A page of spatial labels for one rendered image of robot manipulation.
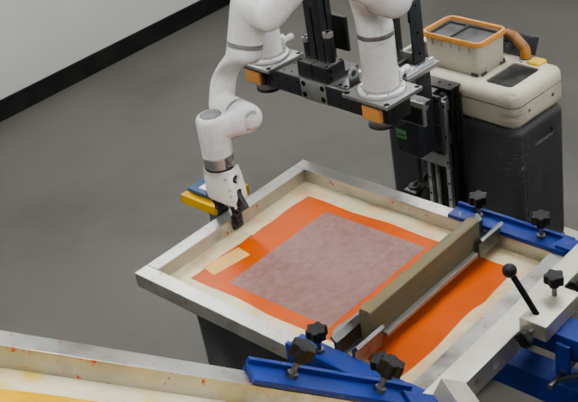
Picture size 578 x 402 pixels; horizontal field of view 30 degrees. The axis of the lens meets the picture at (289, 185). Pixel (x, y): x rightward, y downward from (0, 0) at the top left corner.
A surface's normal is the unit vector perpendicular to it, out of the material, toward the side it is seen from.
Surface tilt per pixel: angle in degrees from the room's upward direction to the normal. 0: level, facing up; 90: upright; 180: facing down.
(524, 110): 90
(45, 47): 90
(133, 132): 0
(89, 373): 90
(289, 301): 1
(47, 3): 90
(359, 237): 1
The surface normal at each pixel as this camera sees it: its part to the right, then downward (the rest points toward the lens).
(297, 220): -0.14, -0.85
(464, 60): -0.71, 0.47
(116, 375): 0.30, 0.44
